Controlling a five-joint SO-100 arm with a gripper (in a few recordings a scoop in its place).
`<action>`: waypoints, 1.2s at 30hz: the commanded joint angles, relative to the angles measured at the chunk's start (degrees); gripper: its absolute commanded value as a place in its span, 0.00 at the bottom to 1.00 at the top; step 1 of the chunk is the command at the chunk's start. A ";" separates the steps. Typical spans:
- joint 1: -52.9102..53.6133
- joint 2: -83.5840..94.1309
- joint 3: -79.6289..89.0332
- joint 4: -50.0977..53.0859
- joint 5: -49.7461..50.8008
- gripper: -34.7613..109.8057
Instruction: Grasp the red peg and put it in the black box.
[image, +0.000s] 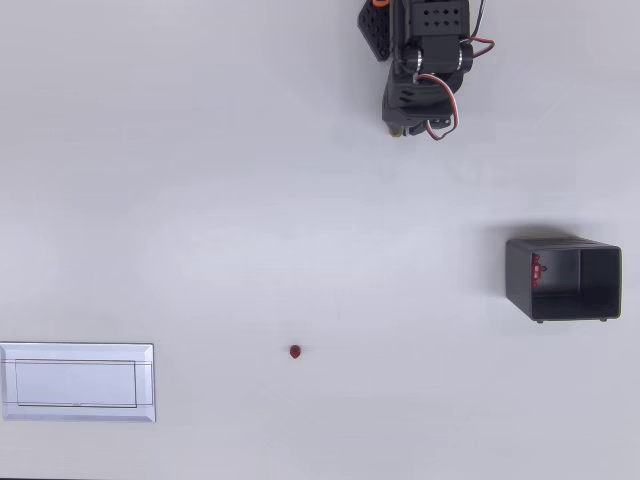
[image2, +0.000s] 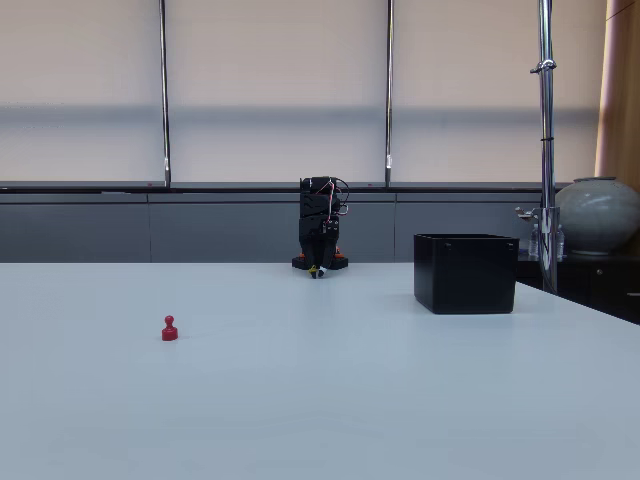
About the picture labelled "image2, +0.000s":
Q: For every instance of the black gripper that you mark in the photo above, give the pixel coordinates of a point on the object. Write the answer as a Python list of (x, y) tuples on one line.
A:
[(316, 231)]

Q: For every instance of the small red pawn piece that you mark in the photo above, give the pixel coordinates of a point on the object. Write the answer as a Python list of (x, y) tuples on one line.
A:
[(169, 331)]

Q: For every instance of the black open box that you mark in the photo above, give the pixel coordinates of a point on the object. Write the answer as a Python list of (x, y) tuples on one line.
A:
[(465, 275)]

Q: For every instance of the grey window ledge cabinet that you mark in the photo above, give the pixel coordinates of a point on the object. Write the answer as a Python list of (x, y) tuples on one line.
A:
[(200, 225)]

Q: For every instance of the beige roller blind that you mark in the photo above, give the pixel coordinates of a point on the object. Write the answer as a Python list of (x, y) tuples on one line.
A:
[(275, 75), (80, 75), (465, 75)]

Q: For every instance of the metal clamp on pole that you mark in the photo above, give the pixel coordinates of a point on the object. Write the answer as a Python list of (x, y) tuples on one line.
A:
[(527, 213)]

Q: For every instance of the clear plastic water bottle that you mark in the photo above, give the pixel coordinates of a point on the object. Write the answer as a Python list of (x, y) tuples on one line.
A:
[(560, 242), (534, 242)]

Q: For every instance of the chrome stand pole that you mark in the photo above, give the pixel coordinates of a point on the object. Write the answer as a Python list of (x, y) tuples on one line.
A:
[(547, 150)]

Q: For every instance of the dark low cabinet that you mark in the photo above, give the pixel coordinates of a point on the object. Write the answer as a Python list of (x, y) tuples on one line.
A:
[(600, 285)]

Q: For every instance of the grey round ceramic vase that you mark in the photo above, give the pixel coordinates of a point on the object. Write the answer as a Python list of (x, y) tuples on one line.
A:
[(597, 215)]

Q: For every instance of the brown wooden wall panel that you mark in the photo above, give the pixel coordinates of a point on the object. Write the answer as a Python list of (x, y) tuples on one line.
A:
[(620, 100)]

